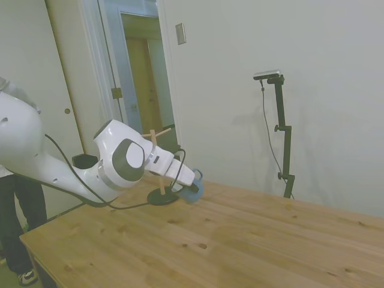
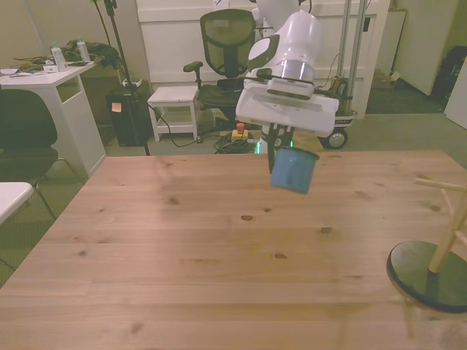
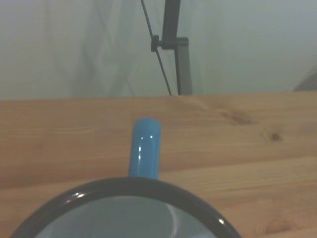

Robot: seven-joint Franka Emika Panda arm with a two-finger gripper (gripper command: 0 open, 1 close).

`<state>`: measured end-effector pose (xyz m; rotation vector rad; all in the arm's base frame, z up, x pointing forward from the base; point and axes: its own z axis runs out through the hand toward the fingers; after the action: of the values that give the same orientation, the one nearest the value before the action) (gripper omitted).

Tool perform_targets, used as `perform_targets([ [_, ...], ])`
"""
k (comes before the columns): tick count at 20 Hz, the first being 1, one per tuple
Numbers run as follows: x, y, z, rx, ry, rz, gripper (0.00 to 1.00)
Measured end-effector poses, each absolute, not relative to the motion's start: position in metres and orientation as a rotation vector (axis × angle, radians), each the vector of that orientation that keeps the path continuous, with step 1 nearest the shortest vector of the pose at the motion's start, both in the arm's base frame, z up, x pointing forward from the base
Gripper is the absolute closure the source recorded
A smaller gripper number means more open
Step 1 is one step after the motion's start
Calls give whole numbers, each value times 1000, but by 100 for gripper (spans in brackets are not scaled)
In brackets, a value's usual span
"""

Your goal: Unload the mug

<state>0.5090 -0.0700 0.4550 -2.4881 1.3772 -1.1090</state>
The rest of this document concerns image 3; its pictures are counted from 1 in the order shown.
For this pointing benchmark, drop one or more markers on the blue enamel mug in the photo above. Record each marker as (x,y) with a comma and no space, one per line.
(146,153)

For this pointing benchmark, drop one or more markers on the black camera stand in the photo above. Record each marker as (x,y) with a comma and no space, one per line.
(183,69)

